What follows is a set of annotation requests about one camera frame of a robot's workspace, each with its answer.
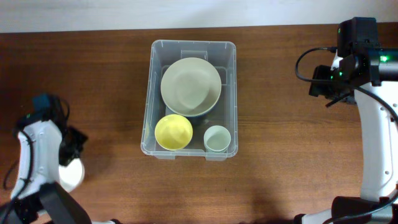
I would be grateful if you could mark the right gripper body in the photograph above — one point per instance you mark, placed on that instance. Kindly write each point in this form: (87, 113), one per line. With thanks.
(341, 92)

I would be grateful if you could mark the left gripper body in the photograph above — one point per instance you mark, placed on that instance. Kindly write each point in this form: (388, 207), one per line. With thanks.
(73, 145)

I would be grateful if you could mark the white plate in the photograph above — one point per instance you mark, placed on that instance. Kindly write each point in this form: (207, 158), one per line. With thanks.
(72, 175)

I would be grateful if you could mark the yellow small bowl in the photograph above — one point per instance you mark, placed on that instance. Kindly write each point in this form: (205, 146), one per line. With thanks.
(173, 132)

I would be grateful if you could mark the dark blue bowl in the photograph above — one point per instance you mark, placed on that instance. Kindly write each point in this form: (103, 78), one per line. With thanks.
(195, 120)

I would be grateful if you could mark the cream bowl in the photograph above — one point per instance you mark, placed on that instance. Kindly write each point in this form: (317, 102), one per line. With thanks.
(191, 86)

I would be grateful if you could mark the white plastic cup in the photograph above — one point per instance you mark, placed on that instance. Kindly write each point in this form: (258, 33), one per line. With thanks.
(217, 137)

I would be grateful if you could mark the mint green plastic cup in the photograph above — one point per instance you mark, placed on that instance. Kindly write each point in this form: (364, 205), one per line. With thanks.
(208, 149)

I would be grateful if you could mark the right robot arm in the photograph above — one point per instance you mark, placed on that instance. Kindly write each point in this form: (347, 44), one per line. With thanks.
(377, 104)

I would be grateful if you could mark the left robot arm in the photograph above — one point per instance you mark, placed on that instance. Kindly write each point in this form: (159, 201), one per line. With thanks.
(49, 166)

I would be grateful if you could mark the clear plastic storage container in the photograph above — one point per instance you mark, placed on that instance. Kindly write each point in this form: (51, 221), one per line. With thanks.
(222, 55)

